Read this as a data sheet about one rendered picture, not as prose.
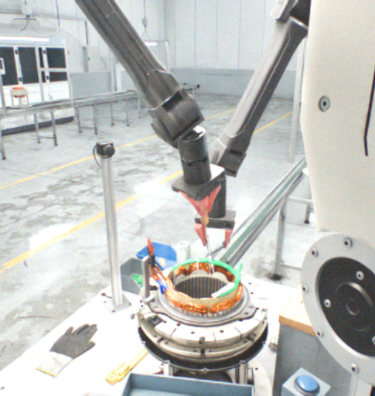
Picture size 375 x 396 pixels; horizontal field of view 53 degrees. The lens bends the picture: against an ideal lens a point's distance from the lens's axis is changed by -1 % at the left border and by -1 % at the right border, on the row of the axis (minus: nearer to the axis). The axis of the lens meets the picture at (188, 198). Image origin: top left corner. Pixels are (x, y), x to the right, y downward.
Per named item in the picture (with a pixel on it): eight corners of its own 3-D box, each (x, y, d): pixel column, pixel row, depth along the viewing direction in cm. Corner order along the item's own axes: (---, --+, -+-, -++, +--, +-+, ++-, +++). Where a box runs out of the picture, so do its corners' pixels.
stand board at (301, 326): (301, 284, 109) (302, 277, 108) (373, 305, 100) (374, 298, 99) (277, 322, 93) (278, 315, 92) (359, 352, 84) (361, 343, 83)
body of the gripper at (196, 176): (171, 192, 79) (164, 162, 75) (202, 167, 84) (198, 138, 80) (195, 202, 75) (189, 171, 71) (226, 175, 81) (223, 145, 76)
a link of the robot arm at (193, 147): (184, 138, 69) (209, 127, 71) (165, 126, 74) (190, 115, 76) (190, 169, 73) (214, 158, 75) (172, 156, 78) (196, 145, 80)
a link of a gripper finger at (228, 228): (210, 240, 108) (210, 209, 105) (236, 243, 106) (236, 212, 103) (206, 252, 102) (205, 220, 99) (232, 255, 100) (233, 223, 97)
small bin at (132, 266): (164, 281, 157) (164, 265, 155) (145, 299, 146) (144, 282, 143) (131, 271, 164) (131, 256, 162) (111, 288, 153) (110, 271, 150)
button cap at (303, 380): (292, 384, 76) (293, 380, 76) (303, 373, 79) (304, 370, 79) (310, 397, 74) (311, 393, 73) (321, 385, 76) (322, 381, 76)
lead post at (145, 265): (141, 302, 92) (139, 260, 88) (149, 298, 94) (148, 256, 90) (147, 305, 91) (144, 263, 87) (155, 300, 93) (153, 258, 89)
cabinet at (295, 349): (292, 356, 118) (301, 285, 109) (356, 380, 109) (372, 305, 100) (270, 401, 103) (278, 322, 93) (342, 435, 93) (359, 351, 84)
